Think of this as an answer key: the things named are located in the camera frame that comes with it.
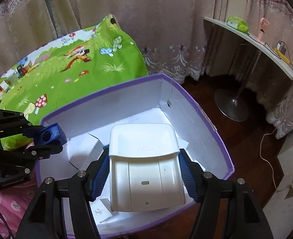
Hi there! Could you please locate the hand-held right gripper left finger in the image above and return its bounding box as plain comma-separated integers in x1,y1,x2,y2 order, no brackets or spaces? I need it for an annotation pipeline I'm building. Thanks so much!
16,147,110,239

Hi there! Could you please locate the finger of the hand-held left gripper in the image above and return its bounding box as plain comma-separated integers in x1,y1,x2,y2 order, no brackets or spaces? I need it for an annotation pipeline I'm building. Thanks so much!
22,124,48,139
24,143,63,161

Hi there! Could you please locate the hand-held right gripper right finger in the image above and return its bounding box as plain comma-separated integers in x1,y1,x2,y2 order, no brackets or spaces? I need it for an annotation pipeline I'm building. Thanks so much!
179,148,274,239

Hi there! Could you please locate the small blue box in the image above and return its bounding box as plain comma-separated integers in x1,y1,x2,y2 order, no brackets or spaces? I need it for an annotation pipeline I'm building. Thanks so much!
32,123,68,147

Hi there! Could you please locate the white plastic holder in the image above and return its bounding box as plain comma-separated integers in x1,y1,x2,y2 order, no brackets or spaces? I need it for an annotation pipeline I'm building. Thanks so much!
109,123,187,213

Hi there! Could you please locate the purple cardboard storage box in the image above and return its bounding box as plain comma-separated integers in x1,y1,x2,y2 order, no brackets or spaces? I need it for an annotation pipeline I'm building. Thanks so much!
35,73,236,239

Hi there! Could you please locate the plain white box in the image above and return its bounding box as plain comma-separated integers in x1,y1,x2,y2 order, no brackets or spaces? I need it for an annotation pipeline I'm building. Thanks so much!
67,133,105,171

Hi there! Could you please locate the pink floral blanket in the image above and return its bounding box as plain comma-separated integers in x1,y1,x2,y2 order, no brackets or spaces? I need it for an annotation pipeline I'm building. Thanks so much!
0,178,43,239

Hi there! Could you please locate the silver box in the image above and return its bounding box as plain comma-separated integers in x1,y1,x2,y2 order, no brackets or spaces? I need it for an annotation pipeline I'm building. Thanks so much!
6,73,21,84

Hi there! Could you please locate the green cartoon printed sheet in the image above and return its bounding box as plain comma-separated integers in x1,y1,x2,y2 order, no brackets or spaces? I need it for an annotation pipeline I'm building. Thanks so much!
0,13,148,152

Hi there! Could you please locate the lace patterned curtain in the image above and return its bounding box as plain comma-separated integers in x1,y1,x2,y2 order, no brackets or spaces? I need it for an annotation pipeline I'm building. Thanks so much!
246,0,293,140
0,0,48,66

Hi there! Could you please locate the yellow flat box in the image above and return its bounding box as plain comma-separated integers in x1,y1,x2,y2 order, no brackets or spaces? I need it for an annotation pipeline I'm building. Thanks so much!
273,48,293,65

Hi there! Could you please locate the grey charger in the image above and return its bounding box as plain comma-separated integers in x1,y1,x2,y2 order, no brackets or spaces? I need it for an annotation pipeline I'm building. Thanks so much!
276,42,288,54

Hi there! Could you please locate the green tissue box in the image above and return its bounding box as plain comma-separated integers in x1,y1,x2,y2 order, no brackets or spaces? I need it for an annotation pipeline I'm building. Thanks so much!
226,16,249,33

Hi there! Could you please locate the pinkish brown curtain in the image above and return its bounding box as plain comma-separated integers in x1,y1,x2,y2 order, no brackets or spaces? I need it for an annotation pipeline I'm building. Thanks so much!
48,0,249,85

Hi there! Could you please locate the pink handheld fan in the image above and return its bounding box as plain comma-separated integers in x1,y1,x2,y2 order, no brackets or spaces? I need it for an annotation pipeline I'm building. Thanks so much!
257,17,270,43

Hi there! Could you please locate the white cable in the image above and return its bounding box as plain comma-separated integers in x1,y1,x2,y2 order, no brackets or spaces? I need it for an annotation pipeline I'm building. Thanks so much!
259,127,292,193

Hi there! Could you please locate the white pedestal table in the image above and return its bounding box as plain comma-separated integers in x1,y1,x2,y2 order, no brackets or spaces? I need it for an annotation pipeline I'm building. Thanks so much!
203,16,293,123

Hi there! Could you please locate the black cable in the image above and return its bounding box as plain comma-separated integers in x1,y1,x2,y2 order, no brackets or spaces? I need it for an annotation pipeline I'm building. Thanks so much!
246,31,293,82

